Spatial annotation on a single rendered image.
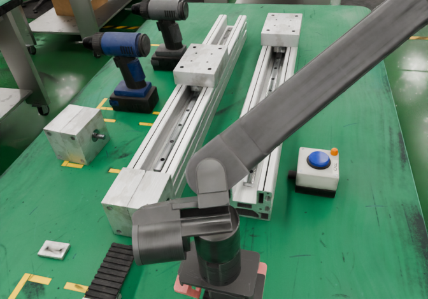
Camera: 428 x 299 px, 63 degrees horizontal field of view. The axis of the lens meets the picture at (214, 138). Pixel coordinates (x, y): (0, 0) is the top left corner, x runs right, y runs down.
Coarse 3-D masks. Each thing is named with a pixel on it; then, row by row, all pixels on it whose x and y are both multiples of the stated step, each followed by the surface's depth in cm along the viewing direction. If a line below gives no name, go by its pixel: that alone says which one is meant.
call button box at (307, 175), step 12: (300, 156) 73; (336, 156) 72; (300, 168) 70; (312, 168) 70; (324, 168) 69; (336, 168) 69; (300, 180) 70; (312, 180) 69; (324, 180) 69; (336, 180) 68; (300, 192) 72; (312, 192) 72; (324, 192) 71
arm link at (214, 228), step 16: (192, 208) 43; (208, 208) 42; (224, 208) 42; (192, 224) 41; (208, 224) 41; (224, 224) 41; (208, 240) 40; (224, 240) 40; (208, 256) 42; (224, 256) 42
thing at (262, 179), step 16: (272, 48) 109; (288, 48) 104; (272, 64) 105; (288, 64) 97; (256, 80) 91; (272, 80) 96; (256, 96) 86; (272, 160) 69; (256, 176) 71; (272, 176) 66; (240, 192) 68; (256, 192) 68; (272, 192) 64; (240, 208) 70; (256, 208) 67
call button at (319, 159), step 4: (312, 152) 71; (316, 152) 71; (320, 152) 71; (324, 152) 71; (312, 156) 70; (316, 156) 70; (320, 156) 70; (324, 156) 70; (328, 156) 70; (312, 160) 70; (316, 160) 70; (320, 160) 69; (324, 160) 69; (328, 160) 70; (316, 164) 69; (320, 164) 69; (324, 164) 69
